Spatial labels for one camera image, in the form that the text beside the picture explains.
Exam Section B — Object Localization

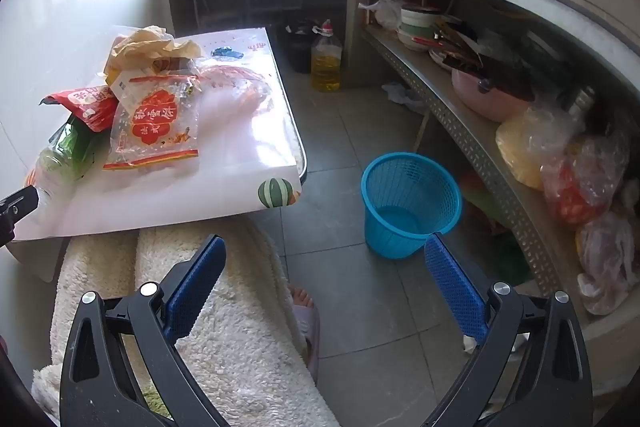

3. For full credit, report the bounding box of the pink basin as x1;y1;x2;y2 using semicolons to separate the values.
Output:
451;67;533;122

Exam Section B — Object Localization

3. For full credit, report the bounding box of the yellow plastic bag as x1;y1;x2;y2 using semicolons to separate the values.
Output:
495;107;581;190

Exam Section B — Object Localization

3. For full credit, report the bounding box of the stack of white bowls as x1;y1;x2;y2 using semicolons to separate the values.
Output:
397;4;441;52

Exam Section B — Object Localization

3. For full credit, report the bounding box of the black bucket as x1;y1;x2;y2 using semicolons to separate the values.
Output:
285;22;321;72

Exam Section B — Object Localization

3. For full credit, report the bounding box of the blue plastic basket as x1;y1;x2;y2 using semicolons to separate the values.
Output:
361;152;463;258

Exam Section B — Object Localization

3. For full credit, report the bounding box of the brown paper bag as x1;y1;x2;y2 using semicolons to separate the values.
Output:
105;26;203;82

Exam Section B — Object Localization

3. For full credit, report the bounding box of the clear bag with red contents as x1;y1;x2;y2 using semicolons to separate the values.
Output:
540;139;626;228

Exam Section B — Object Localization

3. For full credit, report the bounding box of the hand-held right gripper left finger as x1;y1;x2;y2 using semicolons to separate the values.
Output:
59;233;231;427

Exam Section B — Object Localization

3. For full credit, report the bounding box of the person's foot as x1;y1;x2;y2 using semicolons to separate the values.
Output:
289;285;316;308

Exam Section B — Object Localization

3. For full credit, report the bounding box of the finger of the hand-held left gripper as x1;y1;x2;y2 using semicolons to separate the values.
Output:
0;186;39;245

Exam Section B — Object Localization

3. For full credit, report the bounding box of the red snack packet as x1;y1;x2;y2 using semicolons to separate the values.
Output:
41;86;121;132

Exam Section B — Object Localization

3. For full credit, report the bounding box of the pink slipper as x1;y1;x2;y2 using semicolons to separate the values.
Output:
290;302;321;383

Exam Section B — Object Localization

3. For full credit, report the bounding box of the cooking oil bottle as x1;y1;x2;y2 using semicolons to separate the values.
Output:
311;19;343;92

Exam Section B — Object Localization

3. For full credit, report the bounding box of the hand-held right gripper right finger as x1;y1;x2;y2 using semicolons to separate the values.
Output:
424;232;593;427

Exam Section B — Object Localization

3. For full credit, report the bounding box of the green drink can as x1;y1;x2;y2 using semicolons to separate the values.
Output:
37;117;108;180

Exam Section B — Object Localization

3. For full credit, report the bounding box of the pile of dark utensils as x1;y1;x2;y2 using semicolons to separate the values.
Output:
430;19;501;72

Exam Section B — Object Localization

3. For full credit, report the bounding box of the pale pink plastic bag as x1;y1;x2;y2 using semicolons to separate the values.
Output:
575;207;638;315

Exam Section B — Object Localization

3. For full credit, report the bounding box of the clear snack bag red label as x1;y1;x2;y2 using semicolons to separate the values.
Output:
102;69;201;170

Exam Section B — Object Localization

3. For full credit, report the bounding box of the white crumpled plastic bag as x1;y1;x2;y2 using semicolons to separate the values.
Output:
382;82;426;112

